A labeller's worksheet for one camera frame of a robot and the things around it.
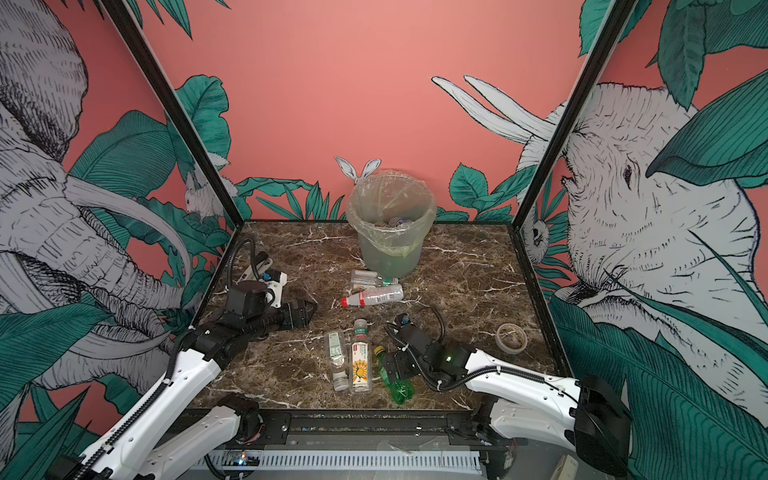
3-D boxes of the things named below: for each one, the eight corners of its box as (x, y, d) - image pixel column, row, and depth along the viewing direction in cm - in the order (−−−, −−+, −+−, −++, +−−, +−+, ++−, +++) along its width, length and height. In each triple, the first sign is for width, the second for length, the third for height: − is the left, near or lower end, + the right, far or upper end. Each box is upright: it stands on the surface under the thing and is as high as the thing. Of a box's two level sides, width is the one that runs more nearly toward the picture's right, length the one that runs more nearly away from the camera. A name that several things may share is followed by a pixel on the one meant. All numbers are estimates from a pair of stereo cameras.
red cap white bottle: (344, 314, 96) (342, 306, 92) (342, 302, 99) (340, 294, 95) (403, 301, 100) (404, 293, 96) (400, 289, 103) (400, 281, 98)
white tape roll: (499, 354, 89) (501, 351, 87) (492, 326, 95) (494, 323, 93) (528, 354, 89) (532, 351, 87) (520, 326, 95) (523, 323, 93)
